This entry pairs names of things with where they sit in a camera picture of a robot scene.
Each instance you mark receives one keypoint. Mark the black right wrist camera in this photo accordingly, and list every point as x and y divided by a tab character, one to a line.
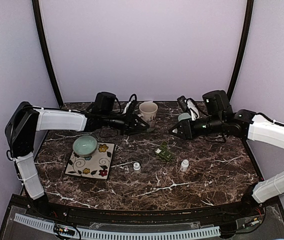
182	102

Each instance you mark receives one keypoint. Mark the green weekly pill organizer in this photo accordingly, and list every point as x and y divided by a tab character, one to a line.
165	155

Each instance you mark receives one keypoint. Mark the plain celadon green bowl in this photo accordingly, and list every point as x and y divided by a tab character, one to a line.
85	145

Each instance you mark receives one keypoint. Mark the black front table rail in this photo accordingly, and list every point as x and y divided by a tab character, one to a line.
224	214

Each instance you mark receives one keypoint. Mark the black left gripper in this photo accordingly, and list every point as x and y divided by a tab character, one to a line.
130	124

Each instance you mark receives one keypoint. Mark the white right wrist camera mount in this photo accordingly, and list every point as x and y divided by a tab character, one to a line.
194	112

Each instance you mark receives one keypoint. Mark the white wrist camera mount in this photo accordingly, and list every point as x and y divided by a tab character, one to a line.
128	108
194	112

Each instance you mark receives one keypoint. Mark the square floral plate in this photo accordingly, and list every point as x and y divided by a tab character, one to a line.
95	166

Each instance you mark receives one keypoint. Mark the white slotted cable duct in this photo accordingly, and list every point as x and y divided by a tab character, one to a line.
103	231

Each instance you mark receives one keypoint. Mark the striped light blue bowl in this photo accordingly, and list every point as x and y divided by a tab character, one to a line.
184	116

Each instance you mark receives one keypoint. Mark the black frame post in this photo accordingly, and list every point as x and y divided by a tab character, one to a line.
45	51
241	48

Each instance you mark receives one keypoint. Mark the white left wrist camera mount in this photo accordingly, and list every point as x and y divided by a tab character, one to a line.
128	108

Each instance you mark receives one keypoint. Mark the white mug with coral pattern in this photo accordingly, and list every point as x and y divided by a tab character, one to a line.
148	112

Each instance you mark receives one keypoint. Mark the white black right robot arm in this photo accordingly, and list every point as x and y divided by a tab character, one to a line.
244	124

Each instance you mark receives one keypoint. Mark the black frame post left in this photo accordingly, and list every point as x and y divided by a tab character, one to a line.
45	51

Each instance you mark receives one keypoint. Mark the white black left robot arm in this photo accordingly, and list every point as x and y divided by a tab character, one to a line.
27	119

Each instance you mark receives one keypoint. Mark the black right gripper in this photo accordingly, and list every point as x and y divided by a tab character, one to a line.
186	125

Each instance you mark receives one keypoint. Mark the white pill bottle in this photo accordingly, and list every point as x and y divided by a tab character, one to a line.
184	165
137	167

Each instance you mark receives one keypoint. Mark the black frame post right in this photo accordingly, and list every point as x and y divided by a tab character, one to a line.
241	48

